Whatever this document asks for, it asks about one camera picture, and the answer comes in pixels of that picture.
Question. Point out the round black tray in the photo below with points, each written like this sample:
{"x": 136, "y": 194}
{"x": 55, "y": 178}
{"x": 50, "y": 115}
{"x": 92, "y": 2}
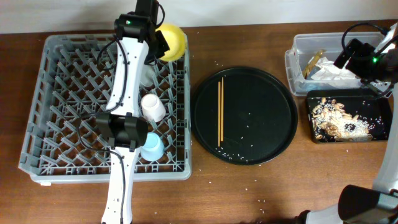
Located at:
{"x": 260, "y": 116}

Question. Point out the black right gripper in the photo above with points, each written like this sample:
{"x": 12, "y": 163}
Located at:
{"x": 362, "y": 51}

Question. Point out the wooden chopstick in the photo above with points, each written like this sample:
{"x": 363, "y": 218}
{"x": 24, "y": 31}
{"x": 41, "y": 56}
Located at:
{"x": 219, "y": 113}
{"x": 222, "y": 111}

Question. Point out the crumpled white paper napkin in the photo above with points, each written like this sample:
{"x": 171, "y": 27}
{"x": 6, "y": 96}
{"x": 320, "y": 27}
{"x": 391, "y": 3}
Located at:
{"x": 326, "y": 70}

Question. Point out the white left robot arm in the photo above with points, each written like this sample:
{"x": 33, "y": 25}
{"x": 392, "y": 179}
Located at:
{"x": 139, "y": 43}

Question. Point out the pile of food scraps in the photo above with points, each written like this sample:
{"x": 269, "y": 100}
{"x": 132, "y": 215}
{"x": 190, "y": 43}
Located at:
{"x": 330, "y": 122}

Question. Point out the yellow plastic bowl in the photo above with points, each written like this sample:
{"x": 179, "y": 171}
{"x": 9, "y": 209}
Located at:
{"x": 176, "y": 40}

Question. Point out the black rectangular food tray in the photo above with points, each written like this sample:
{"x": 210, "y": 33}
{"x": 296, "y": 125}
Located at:
{"x": 377, "y": 112}

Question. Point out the white round plate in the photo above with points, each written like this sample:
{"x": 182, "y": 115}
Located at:
{"x": 147, "y": 76}

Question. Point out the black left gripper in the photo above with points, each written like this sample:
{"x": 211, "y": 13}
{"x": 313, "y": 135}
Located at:
{"x": 163, "y": 48}

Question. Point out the pink plastic cup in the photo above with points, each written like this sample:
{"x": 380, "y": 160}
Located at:
{"x": 152, "y": 108}

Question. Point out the brown banana peel scrap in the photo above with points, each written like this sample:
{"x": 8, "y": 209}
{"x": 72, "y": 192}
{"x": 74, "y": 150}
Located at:
{"x": 313, "y": 61}

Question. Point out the clear plastic bin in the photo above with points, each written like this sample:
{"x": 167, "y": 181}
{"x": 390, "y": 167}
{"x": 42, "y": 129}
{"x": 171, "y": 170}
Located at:
{"x": 304, "y": 48}

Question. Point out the light blue plastic cup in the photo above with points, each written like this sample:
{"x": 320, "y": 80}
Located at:
{"x": 153, "y": 149}

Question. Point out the grey plastic dishwasher rack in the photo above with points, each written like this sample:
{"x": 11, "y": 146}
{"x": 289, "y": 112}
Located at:
{"x": 75, "y": 78}

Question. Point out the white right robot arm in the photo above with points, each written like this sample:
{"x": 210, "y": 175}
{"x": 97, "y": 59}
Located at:
{"x": 378, "y": 204}

